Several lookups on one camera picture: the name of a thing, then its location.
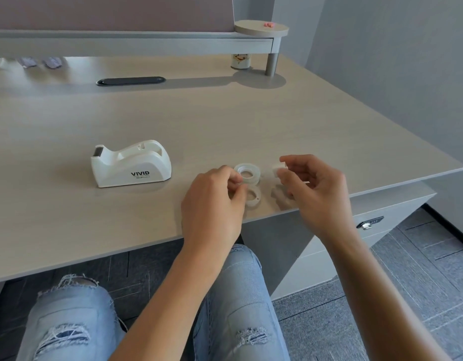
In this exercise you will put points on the mauve desk partition panel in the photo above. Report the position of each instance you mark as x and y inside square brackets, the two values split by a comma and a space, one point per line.
[111, 13]

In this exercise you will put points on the white drawer cabinet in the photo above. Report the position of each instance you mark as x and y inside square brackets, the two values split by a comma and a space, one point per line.
[389, 206]

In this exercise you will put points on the person's left leg ripped jeans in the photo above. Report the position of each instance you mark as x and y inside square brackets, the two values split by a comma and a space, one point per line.
[69, 319]

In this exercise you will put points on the person's right leg ripped jeans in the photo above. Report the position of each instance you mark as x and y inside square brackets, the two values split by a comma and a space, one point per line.
[239, 315]

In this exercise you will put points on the small white tape hub piece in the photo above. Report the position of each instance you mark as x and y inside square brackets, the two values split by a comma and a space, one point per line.
[279, 170]

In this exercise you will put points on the black drawer combination lock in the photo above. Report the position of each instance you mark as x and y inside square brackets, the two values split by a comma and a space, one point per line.
[369, 223]

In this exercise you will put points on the person's left hand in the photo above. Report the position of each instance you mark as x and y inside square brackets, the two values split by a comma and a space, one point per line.
[208, 210]

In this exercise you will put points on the person's left thumb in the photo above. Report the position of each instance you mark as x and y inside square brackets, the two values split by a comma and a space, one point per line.
[239, 195]

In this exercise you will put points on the white tape dispenser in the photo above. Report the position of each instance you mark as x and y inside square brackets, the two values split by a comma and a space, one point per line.
[133, 165]

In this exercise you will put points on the small white printed jar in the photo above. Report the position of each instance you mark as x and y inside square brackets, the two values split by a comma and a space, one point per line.
[240, 61]

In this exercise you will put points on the person's right thumb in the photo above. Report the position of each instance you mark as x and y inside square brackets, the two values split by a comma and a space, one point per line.
[291, 176]

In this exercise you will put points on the round beige shelf disc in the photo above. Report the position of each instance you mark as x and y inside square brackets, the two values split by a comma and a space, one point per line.
[261, 29]

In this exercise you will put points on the clear tape roll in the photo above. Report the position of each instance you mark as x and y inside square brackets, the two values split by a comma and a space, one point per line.
[252, 172]

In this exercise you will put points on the person's right forearm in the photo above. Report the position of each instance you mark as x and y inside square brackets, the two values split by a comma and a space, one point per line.
[381, 296]

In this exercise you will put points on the clear plastic bags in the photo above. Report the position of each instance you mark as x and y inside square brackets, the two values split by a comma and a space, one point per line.
[39, 62]

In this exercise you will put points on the grey cylindrical shelf leg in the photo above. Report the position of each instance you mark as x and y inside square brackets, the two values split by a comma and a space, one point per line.
[271, 63]

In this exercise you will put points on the person's left forearm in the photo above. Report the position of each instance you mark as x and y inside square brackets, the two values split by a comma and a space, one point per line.
[178, 304]

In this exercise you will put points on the person's right hand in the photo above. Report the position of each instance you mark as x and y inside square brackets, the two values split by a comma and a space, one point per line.
[321, 195]

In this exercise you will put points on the grey desk side panel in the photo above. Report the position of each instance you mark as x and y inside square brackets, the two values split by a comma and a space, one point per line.
[276, 244]

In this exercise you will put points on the grey desk shelf riser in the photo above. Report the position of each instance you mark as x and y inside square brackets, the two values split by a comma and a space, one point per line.
[122, 43]

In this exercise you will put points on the person's leg ripped jeans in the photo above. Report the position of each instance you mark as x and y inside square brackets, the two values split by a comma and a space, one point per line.
[239, 315]
[69, 319]

